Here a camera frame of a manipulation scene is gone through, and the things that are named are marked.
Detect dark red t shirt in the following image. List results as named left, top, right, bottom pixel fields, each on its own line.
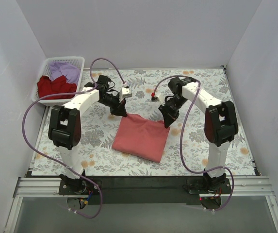
left=37, top=75, right=77, bottom=98

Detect aluminium frame rail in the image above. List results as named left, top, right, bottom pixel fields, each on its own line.
left=4, top=176, right=278, bottom=233

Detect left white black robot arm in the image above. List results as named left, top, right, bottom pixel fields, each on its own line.
left=48, top=75, right=132, bottom=194

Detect floral table mat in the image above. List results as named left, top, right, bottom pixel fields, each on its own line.
left=32, top=68, right=256, bottom=177

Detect lilac t shirt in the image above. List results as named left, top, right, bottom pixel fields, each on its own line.
left=49, top=62, right=80, bottom=84

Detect salmon pink t shirt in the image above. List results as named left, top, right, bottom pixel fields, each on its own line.
left=112, top=114, right=170, bottom=163

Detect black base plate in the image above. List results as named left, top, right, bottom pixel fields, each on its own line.
left=58, top=175, right=232, bottom=206

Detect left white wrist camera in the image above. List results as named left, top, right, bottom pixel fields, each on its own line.
left=119, top=83, right=132, bottom=101

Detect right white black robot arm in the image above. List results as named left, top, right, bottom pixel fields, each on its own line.
left=151, top=75, right=239, bottom=193

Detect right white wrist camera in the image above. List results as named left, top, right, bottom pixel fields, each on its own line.
left=151, top=92, right=165, bottom=105

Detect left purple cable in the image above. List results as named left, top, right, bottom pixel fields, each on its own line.
left=22, top=57, right=131, bottom=219

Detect white plastic basket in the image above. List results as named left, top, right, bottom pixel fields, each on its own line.
left=32, top=56, right=85, bottom=106

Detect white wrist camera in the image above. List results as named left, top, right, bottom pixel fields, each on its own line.
left=151, top=92, right=165, bottom=105
left=119, top=83, right=132, bottom=101

